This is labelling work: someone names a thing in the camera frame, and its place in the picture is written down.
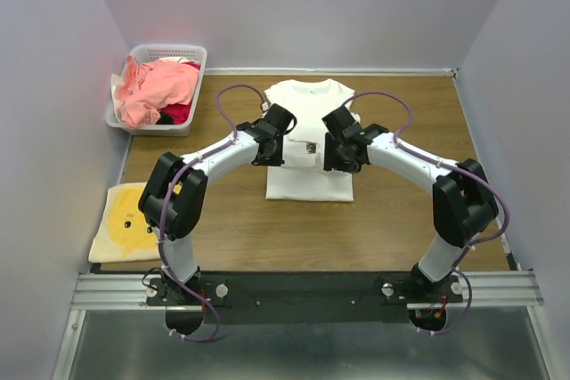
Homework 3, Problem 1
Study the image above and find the white floral print t-shirt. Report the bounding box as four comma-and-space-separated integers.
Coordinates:
265, 79, 354, 202

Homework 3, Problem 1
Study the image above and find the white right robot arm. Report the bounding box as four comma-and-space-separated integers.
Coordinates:
322, 106, 499, 302

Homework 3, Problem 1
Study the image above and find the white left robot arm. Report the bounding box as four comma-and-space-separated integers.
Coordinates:
138, 104, 297, 304

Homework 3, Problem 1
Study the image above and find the red garment in basket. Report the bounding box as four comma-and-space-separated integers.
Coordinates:
157, 57, 201, 125

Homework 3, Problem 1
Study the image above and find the pink t-shirt in basket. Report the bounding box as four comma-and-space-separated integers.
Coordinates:
110, 56, 200, 129

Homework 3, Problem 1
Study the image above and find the folded yellow chick t-shirt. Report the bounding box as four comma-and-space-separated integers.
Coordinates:
88, 182, 159, 263

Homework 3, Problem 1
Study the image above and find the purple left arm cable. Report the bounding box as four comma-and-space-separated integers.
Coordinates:
156, 84, 271, 343

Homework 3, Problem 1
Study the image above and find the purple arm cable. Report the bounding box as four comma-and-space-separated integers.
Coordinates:
343, 90, 511, 339
156, 84, 271, 343

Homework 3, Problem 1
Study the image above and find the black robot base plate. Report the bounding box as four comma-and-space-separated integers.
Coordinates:
146, 271, 463, 325

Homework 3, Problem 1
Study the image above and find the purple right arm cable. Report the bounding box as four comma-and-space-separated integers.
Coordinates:
343, 90, 511, 339

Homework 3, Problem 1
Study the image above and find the aluminium front rail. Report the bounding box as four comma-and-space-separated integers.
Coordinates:
70, 271, 544, 311

